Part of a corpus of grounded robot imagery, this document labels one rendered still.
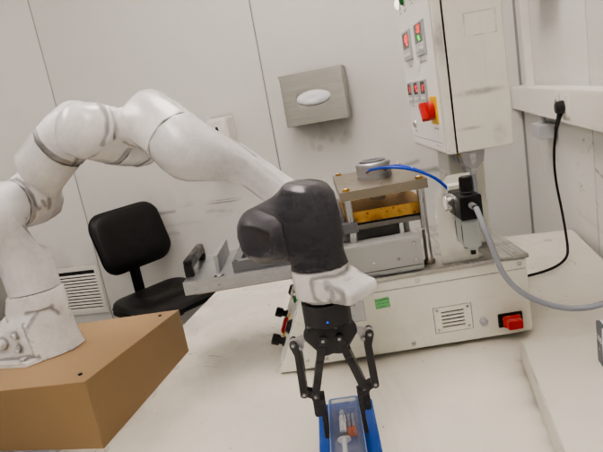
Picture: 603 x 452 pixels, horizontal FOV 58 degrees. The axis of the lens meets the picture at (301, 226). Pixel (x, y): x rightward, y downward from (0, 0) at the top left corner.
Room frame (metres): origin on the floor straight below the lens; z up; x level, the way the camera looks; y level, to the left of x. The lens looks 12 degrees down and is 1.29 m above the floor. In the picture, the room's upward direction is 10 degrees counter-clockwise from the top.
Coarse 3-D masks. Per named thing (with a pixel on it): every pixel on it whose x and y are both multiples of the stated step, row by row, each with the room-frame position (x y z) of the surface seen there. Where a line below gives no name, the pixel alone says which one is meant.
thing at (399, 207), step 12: (408, 192) 1.23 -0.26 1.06; (360, 204) 1.18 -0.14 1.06; (372, 204) 1.16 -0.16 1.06; (384, 204) 1.14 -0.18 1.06; (396, 204) 1.12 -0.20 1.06; (408, 204) 1.11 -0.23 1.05; (360, 216) 1.12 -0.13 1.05; (372, 216) 1.12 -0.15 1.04; (384, 216) 1.12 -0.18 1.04; (396, 216) 1.12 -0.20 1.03; (408, 216) 1.12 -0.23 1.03; (360, 228) 1.12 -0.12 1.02
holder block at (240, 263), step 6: (240, 252) 1.20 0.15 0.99; (234, 258) 1.16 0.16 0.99; (240, 258) 1.15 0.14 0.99; (246, 258) 1.14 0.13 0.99; (234, 264) 1.13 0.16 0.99; (240, 264) 1.13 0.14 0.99; (246, 264) 1.13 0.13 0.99; (252, 264) 1.13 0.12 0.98; (258, 264) 1.13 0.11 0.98; (270, 264) 1.13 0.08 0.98; (276, 264) 1.13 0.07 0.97; (282, 264) 1.13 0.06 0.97; (234, 270) 1.13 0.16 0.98; (240, 270) 1.13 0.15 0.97; (246, 270) 1.13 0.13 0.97
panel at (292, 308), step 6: (288, 306) 1.34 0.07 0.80; (294, 306) 1.15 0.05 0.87; (288, 312) 1.28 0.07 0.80; (294, 312) 1.10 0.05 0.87; (288, 318) 1.21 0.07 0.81; (294, 318) 1.08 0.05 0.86; (288, 330) 1.09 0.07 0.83; (288, 336) 1.09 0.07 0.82; (282, 348) 1.17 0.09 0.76; (282, 354) 1.12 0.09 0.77; (282, 360) 1.08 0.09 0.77
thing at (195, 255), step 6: (198, 246) 1.28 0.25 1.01; (192, 252) 1.23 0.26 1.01; (198, 252) 1.25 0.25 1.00; (204, 252) 1.30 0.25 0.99; (186, 258) 1.18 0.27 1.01; (192, 258) 1.18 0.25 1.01; (198, 258) 1.24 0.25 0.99; (204, 258) 1.30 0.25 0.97; (186, 264) 1.16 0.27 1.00; (192, 264) 1.17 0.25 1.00; (186, 270) 1.16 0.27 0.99; (192, 270) 1.16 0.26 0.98; (186, 276) 1.16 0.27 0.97; (192, 276) 1.16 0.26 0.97
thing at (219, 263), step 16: (224, 240) 1.29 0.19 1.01; (208, 256) 1.32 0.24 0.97; (224, 256) 1.24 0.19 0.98; (208, 272) 1.18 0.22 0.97; (224, 272) 1.15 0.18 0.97; (240, 272) 1.13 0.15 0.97; (256, 272) 1.12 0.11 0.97; (272, 272) 1.12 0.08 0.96; (288, 272) 1.12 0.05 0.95; (192, 288) 1.13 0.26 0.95; (208, 288) 1.13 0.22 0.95; (224, 288) 1.12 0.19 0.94
